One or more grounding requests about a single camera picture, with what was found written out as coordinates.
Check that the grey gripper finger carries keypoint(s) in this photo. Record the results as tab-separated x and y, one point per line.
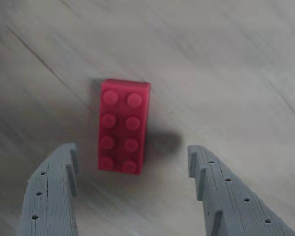
51	196
231	209

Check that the red lego block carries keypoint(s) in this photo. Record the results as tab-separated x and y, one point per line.
123	123

